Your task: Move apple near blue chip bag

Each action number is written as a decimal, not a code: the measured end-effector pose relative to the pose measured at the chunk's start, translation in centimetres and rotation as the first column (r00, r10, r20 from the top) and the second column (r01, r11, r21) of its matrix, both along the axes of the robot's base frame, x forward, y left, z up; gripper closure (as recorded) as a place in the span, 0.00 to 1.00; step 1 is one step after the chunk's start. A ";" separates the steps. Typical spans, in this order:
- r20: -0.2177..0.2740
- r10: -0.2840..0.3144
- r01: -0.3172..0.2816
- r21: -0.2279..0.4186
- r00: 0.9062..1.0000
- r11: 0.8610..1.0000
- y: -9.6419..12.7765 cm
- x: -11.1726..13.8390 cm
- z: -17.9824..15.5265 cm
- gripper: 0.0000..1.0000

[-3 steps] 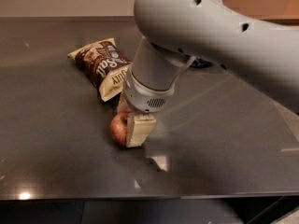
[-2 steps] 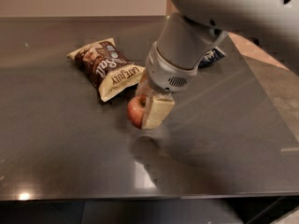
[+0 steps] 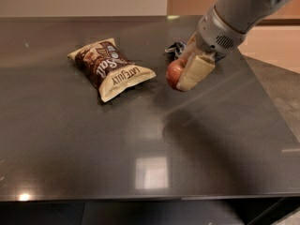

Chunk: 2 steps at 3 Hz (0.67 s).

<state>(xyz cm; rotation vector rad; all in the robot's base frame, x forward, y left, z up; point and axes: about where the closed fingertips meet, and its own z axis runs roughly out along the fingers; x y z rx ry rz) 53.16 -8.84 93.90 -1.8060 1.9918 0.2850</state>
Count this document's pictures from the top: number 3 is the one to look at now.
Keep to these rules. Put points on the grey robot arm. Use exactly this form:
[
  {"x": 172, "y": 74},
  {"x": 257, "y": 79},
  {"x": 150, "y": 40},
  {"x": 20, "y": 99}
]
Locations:
[{"x": 254, "y": 10}]

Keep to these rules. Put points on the red apple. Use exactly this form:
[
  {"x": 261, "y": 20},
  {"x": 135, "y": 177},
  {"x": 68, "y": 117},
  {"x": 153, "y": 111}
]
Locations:
[{"x": 174, "y": 71}]

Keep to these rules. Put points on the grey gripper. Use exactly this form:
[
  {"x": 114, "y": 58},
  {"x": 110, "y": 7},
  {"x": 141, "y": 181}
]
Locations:
[{"x": 215, "y": 34}]

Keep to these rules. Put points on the brown Late July chip bag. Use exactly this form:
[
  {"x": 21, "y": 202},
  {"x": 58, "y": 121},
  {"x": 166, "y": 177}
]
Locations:
[{"x": 109, "y": 70}]

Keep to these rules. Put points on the crumpled blue chip bag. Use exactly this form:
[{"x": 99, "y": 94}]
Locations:
[{"x": 177, "y": 48}]

